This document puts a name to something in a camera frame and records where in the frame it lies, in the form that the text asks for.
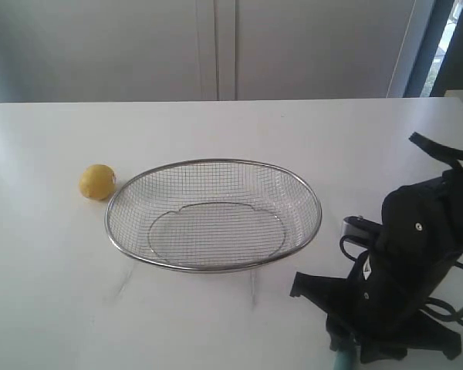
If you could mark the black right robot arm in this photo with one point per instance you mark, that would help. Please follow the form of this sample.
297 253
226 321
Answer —
417 219

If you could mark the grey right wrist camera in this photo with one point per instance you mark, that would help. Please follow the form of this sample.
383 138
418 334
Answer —
360 231

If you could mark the yellow lemon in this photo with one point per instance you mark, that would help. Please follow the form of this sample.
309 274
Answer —
97 182

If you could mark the window frame with glass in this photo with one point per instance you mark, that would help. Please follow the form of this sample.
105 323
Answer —
444 64

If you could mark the white cabinet doors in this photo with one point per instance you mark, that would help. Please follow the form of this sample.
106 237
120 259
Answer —
110 51

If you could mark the oval wire mesh basket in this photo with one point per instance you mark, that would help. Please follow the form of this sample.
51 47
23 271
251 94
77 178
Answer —
213 215

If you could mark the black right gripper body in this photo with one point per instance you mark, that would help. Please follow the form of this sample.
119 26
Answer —
383 291

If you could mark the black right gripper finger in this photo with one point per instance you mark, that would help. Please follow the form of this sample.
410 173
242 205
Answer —
418 332
325 292

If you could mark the teal handled peeler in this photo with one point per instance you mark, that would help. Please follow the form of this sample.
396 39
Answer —
345 358

